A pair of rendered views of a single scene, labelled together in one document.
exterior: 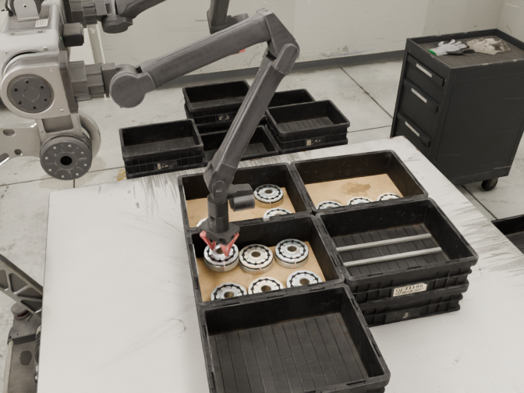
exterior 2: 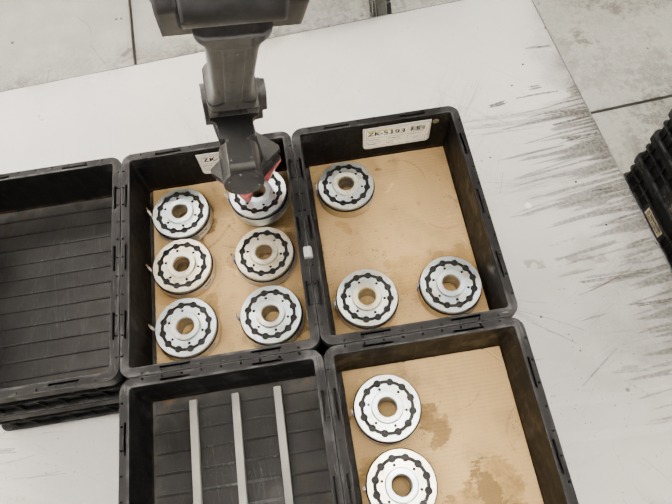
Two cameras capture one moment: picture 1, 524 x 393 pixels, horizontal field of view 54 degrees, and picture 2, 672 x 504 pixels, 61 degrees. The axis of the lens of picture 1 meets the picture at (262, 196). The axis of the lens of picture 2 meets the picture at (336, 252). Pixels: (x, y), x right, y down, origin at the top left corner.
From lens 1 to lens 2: 1.39 m
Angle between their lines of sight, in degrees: 61
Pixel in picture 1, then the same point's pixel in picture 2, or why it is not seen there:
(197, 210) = (412, 168)
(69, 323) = not seen: hidden behind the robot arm
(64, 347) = not seen: hidden behind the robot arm
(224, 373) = (68, 216)
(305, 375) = (36, 316)
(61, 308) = (277, 54)
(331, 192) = (479, 429)
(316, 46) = not seen: outside the picture
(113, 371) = (170, 123)
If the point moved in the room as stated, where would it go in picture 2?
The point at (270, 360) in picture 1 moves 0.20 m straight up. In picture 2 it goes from (72, 271) to (9, 218)
